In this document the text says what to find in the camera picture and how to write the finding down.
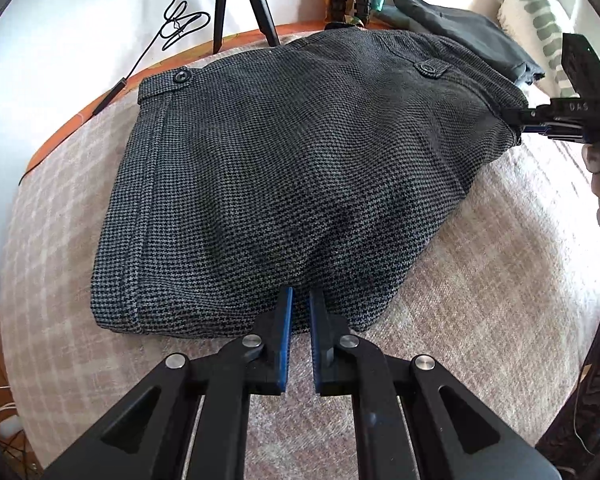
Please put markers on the dark grey folded garment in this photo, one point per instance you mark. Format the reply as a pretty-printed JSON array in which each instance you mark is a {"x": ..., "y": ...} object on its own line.
[{"x": 460, "y": 30}]

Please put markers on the pink checked blanket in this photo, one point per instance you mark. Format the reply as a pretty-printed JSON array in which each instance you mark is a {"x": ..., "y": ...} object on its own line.
[{"x": 430, "y": 280}]

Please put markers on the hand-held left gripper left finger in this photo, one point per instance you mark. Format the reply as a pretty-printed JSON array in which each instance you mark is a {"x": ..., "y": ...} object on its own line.
[{"x": 286, "y": 331}]

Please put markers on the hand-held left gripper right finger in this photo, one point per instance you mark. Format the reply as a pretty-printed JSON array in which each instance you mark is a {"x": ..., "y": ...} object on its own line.
[{"x": 314, "y": 336}]

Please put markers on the green patterned white pillow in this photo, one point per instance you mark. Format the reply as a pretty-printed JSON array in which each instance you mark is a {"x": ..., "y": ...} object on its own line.
[{"x": 540, "y": 15}]

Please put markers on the black tripod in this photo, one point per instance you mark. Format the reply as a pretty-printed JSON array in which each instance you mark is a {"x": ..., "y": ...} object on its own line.
[{"x": 242, "y": 2}]

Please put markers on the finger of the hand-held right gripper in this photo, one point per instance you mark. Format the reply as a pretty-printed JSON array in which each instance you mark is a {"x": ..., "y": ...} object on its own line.
[{"x": 525, "y": 116}]

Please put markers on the grey houndstooth pants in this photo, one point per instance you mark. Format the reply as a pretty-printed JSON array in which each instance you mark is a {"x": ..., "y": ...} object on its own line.
[{"x": 300, "y": 180}]

